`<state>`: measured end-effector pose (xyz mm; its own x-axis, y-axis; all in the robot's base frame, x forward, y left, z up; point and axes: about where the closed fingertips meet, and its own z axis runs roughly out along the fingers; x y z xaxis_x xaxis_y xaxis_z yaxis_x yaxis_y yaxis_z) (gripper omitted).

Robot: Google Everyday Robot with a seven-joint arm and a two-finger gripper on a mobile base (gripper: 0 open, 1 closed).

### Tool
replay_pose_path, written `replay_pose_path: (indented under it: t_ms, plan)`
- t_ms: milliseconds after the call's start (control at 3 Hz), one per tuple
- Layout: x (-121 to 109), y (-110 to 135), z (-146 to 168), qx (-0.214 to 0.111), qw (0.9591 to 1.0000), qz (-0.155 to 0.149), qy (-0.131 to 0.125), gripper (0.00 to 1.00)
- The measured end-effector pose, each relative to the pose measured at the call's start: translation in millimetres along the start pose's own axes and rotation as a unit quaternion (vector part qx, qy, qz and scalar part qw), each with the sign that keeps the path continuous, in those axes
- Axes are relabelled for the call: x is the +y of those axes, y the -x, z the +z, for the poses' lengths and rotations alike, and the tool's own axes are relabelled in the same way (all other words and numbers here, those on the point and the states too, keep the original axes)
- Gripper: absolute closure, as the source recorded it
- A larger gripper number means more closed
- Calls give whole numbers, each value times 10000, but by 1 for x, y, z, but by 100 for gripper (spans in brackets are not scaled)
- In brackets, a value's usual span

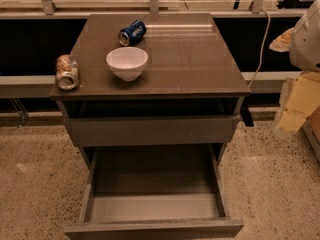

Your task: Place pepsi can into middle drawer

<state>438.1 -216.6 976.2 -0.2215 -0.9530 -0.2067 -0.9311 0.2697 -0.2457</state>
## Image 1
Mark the brown crushed soda can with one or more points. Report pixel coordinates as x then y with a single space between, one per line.
67 72

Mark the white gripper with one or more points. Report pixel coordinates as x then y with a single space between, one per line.
306 45

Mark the closed grey top drawer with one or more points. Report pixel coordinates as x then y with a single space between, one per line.
93 132

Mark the dark grey drawer cabinet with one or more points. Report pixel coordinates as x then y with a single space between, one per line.
190 72

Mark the open grey middle drawer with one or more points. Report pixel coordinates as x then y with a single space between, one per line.
154 193

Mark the white ceramic bowl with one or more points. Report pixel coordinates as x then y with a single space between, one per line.
127 63

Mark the blue pepsi can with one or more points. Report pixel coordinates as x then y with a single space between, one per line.
132 34

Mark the cardboard box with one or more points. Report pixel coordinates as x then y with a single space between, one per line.
312 131

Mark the grey metal railing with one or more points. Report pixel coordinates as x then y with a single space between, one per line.
150 4

